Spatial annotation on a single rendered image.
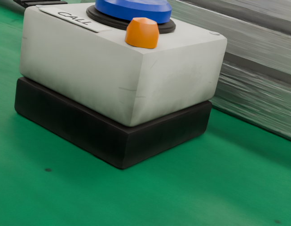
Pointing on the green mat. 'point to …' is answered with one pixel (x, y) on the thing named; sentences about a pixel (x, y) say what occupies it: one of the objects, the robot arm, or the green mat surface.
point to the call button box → (116, 81)
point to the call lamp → (142, 33)
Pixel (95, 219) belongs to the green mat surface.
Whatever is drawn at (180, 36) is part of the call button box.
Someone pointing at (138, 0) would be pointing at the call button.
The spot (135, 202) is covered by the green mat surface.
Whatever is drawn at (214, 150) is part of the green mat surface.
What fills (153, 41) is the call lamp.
